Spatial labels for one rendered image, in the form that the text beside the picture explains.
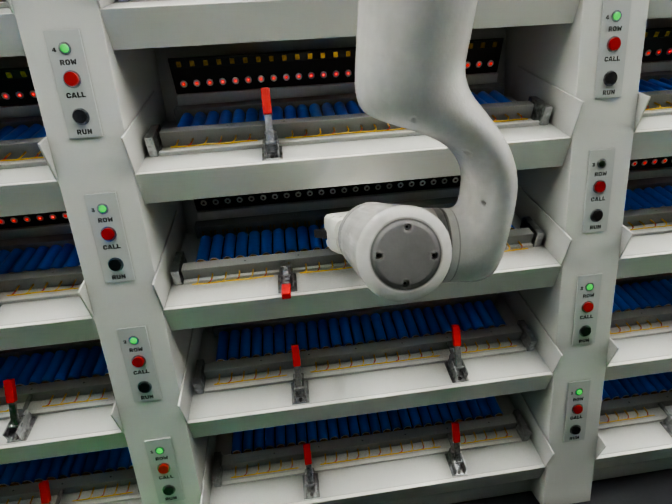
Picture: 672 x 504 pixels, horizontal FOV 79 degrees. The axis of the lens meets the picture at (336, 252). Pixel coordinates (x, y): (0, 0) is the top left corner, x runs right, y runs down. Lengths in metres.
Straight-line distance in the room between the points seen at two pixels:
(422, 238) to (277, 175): 0.28
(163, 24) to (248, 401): 0.55
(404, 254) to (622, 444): 0.74
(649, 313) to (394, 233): 0.69
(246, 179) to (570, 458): 0.75
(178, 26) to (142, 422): 0.56
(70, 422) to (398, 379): 0.53
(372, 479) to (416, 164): 0.56
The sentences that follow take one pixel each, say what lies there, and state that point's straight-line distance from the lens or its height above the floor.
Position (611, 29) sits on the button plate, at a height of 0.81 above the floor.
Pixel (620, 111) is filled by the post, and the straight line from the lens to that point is 0.73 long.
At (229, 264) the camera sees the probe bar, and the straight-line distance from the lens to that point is 0.64.
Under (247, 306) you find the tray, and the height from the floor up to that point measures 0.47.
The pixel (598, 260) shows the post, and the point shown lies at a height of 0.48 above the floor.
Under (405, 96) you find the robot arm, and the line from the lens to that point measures 0.33.
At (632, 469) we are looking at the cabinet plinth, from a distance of 1.10.
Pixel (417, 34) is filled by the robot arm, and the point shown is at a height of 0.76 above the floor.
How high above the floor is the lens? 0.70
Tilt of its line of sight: 16 degrees down
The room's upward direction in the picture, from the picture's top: 5 degrees counter-clockwise
